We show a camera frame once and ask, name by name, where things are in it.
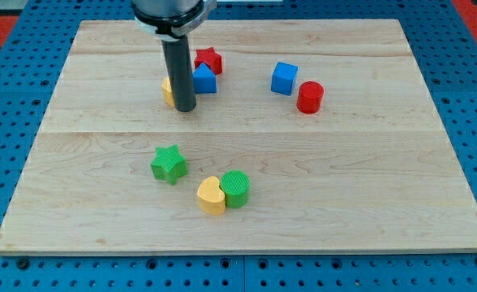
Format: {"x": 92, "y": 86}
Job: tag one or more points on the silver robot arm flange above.
{"x": 171, "y": 20}

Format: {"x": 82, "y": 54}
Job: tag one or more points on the blue triangle block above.
{"x": 204, "y": 80}

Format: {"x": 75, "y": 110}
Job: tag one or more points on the blue cube block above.
{"x": 283, "y": 78}

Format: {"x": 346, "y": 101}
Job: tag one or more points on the green cylinder block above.
{"x": 236, "y": 185}

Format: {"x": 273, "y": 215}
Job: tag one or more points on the yellow heart block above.
{"x": 211, "y": 198}

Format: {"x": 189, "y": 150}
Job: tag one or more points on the green star block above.
{"x": 169, "y": 164}

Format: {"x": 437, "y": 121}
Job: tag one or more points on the wooden board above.
{"x": 372, "y": 172}

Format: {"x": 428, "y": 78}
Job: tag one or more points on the red cylinder block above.
{"x": 310, "y": 97}

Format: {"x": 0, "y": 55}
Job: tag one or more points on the yellow block behind rod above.
{"x": 167, "y": 93}

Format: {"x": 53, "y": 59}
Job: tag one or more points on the red star block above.
{"x": 211, "y": 58}

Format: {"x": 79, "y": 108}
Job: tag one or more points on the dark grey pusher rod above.
{"x": 178, "y": 64}

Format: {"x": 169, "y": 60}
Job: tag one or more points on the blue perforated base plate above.
{"x": 440, "y": 36}

